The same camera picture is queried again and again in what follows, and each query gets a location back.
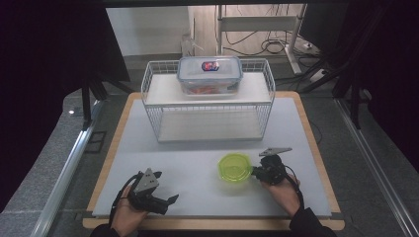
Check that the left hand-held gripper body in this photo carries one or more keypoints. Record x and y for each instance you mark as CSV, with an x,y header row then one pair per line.
x,y
145,199

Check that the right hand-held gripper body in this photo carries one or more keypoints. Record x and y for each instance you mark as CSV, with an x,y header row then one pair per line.
x,y
273,169

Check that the green translucent bowl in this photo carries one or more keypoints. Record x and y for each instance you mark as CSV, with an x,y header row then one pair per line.
x,y
234,168

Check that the clear plastic food container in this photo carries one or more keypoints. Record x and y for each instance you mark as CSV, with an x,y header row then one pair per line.
x,y
197,77

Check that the person's left hand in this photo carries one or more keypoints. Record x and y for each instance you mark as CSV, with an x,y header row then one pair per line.
x,y
126,217

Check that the person's right hand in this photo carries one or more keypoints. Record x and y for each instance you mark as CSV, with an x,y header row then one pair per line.
x,y
285,196

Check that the light grey table mat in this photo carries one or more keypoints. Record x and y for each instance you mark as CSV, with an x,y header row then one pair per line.
x,y
184,164

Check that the black metal stand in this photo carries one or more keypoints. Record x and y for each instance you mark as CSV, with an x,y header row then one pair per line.
x,y
354,98
87,98

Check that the white power strip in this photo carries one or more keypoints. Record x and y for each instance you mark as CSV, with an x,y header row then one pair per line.
x,y
318,75

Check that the white plastic object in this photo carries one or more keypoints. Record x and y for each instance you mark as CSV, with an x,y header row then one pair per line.
x,y
189,47

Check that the aluminium rail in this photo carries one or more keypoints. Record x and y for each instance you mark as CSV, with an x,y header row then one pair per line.
x,y
378,174
66,177

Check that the white metal desk frame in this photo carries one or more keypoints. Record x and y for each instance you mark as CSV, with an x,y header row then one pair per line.
x,y
257,23

